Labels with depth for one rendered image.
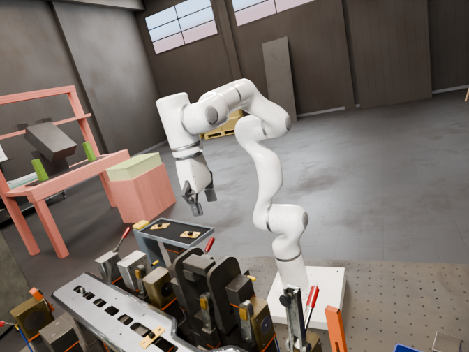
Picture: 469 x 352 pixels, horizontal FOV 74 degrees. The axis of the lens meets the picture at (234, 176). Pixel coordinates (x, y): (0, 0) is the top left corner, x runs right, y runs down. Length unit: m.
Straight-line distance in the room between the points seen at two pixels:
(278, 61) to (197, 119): 9.58
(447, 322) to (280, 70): 9.31
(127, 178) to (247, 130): 3.72
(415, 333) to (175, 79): 11.62
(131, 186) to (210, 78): 7.45
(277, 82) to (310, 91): 1.10
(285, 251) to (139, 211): 3.73
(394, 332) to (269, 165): 0.76
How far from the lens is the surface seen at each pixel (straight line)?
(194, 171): 0.84
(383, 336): 1.39
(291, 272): 1.42
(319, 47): 10.32
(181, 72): 12.14
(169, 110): 0.82
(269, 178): 1.22
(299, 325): 0.82
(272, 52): 10.44
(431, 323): 1.45
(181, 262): 1.10
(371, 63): 9.64
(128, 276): 1.39
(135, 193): 4.77
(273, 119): 1.13
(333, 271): 1.58
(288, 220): 1.25
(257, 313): 0.97
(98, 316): 1.37
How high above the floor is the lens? 1.70
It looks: 17 degrees down
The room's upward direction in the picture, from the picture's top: 14 degrees counter-clockwise
